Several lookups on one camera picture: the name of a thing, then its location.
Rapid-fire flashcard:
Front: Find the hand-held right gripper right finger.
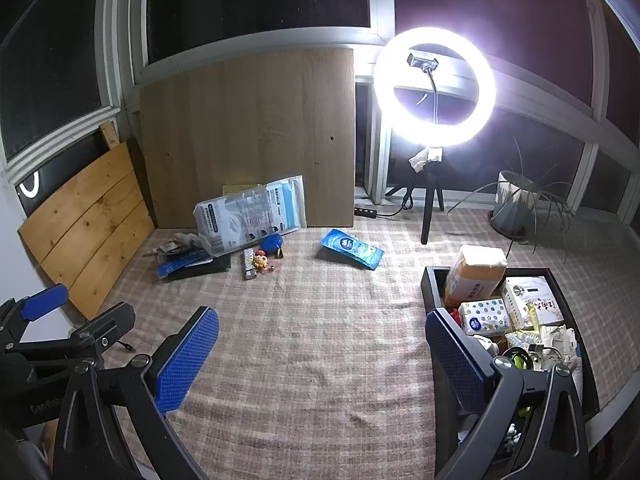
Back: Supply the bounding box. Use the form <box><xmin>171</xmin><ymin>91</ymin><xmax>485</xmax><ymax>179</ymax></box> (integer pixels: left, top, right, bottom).
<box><xmin>425</xmin><ymin>308</ymin><xmax>591</xmax><ymax>480</ymax></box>

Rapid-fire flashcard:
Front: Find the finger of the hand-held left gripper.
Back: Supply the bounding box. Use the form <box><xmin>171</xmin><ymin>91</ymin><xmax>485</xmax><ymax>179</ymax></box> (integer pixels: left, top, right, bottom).
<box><xmin>10</xmin><ymin>301</ymin><xmax>137</xmax><ymax>376</ymax></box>
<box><xmin>0</xmin><ymin>283</ymin><xmax>69</xmax><ymax>343</ymax></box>

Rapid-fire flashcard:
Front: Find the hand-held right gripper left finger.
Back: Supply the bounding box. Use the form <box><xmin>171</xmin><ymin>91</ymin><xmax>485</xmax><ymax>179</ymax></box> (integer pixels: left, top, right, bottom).
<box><xmin>52</xmin><ymin>306</ymin><xmax>221</xmax><ymax>480</ymax></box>

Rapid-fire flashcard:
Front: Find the black container tray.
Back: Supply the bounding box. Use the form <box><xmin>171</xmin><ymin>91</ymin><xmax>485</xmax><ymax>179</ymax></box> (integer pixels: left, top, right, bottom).
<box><xmin>421</xmin><ymin>265</ymin><xmax>601</xmax><ymax>480</ymax></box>

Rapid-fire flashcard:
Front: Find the black pouch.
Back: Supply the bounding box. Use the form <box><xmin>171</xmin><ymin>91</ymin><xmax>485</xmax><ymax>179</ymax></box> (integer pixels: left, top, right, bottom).
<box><xmin>167</xmin><ymin>252</ymin><xmax>232</xmax><ymax>281</ymax></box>

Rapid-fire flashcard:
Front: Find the snack wrapper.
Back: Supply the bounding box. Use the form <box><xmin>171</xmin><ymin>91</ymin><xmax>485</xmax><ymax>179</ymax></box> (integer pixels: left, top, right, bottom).
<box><xmin>145</xmin><ymin>231</ymin><xmax>201</xmax><ymax>261</ymax></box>

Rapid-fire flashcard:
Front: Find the blue round case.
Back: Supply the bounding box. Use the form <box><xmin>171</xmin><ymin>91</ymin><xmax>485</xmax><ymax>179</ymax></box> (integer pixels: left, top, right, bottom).
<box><xmin>260</xmin><ymin>233</ymin><xmax>285</xmax><ymax>260</ymax></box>

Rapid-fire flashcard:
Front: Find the face mask package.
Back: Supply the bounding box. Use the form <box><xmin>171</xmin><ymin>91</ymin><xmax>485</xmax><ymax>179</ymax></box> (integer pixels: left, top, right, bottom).
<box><xmin>194</xmin><ymin>175</ymin><xmax>307</xmax><ymax>256</ymax></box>

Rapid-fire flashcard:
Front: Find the blue wet wipes pack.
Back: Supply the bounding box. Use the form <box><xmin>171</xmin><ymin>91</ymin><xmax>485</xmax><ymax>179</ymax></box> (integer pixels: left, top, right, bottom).
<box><xmin>320</xmin><ymin>228</ymin><xmax>385</xmax><ymax>271</ymax></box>

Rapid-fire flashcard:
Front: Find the dotted white tissue pack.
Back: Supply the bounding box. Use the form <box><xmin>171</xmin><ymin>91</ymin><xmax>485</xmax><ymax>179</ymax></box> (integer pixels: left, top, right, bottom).
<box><xmin>457</xmin><ymin>297</ymin><xmax>512</xmax><ymax>337</ymax></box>

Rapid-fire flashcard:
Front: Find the orange tissue pack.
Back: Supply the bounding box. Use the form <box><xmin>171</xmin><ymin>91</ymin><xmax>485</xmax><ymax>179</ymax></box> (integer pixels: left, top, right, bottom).
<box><xmin>444</xmin><ymin>245</ymin><xmax>508</xmax><ymax>308</ymax></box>

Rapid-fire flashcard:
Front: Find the pine plank panel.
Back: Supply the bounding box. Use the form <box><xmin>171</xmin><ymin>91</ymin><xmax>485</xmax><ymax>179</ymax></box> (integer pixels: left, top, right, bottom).
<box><xmin>17</xmin><ymin>140</ymin><xmax>156</xmax><ymax>321</ymax></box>

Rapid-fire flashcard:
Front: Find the white box red print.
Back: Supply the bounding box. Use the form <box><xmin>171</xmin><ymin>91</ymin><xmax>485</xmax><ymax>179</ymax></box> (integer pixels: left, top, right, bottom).
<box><xmin>500</xmin><ymin>276</ymin><xmax>565</xmax><ymax>331</ymax></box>

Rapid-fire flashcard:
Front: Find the plaid woven mat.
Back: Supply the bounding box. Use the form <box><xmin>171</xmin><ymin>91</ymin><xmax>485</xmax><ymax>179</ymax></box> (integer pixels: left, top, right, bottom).
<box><xmin>67</xmin><ymin>205</ymin><xmax>640</xmax><ymax>480</ymax></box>

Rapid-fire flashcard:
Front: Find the black tripod stand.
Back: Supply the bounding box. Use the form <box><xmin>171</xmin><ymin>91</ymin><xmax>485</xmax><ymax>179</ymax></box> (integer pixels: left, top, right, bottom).
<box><xmin>385</xmin><ymin>147</ymin><xmax>446</xmax><ymax>246</ymax></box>

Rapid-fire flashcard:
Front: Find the potted plant grey pot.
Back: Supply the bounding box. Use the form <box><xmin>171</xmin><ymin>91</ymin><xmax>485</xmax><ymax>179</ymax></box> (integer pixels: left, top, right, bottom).
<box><xmin>447</xmin><ymin>135</ymin><xmax>581</xmax><ymax>261</ymax></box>

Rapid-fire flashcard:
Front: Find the small wooden strip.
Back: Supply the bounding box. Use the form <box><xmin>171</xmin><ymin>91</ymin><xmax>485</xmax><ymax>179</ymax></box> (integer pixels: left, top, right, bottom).
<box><xmin>99</xmin><ymin>120</ymin><xmax>123</xmax><ymax>151</ymax></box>

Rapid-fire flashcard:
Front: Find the crumpled white tissue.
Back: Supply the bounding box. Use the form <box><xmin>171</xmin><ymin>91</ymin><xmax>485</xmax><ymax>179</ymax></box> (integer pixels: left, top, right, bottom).
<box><xmin>408</xmin><ymin>147</ymin><xmax>443</xmax><ymax>173</ymax></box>

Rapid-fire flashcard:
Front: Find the large light wooden board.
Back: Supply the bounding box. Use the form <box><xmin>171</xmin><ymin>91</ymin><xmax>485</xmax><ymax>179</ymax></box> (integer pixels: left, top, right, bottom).
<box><xmin>139</xmin><ymin>45</ymin><xmax>357</xmax><ymax>231</ymax></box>

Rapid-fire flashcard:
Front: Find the black phone holder gooseneck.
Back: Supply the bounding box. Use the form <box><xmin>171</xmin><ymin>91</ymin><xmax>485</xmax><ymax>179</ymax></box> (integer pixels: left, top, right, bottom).
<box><xmin>407</xmin><ymin>52</ymin><xmax>446</xmax><ymax>126</ymax></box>

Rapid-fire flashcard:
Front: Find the white bead string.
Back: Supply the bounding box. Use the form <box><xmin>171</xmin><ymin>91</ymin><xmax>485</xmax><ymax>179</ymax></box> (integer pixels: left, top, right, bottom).
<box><xmin>500</xmin><ymin>422</ymin><xmax>523</xmax><ymax>453</ymax></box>

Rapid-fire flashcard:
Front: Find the black power cable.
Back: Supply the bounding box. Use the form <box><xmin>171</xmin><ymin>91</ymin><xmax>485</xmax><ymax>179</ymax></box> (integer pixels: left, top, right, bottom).
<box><xmin>375</xmin><ymin>185</ymin><xmax>417</xmax><ymax>218</ymax></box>

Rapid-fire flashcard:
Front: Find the white ring light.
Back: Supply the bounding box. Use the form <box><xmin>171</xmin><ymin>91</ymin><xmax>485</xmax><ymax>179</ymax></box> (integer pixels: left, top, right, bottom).
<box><xmin>374</xmin><ymin>26</ymin><xmax>497</xmax><ymax>150</ymax></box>

